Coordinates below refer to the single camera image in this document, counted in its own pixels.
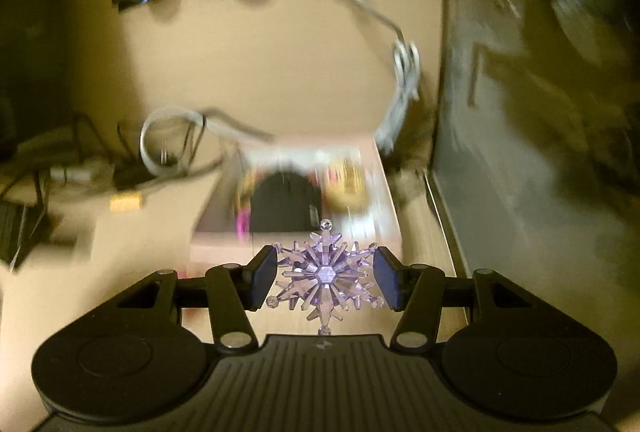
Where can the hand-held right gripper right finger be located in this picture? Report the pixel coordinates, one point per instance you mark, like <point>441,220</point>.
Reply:
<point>386,277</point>

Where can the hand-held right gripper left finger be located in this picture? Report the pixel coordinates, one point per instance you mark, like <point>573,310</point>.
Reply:
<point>265,279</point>

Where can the purple crystal snowflake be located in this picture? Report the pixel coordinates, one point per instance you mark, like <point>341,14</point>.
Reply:
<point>325,279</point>

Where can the pink storage box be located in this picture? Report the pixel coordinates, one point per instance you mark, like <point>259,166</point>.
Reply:
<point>215,232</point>

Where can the black device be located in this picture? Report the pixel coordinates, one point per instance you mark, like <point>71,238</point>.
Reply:
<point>285,204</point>

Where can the yellow connector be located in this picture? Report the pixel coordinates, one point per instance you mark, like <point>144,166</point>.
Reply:
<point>126,203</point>

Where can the black power adapter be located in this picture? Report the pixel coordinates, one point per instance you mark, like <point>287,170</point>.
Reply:
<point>131,177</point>

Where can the dark glass panel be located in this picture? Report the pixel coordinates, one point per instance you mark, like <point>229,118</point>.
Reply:
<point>525,87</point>

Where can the black keyboard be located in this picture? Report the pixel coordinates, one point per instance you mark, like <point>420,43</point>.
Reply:
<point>20,232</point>

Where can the black computer monitor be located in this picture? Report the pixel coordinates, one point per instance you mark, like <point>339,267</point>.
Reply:
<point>30,37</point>

